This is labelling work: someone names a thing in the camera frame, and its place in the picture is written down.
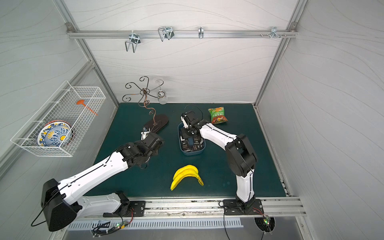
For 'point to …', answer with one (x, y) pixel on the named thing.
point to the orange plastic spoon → (81, 102)
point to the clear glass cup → (162, 98)
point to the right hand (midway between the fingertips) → (184, 131)
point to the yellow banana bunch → (185, 171)
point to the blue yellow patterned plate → (55, 133)
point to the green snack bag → (217, 115)
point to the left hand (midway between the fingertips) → (152, 146)
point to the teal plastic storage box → (189, 153)
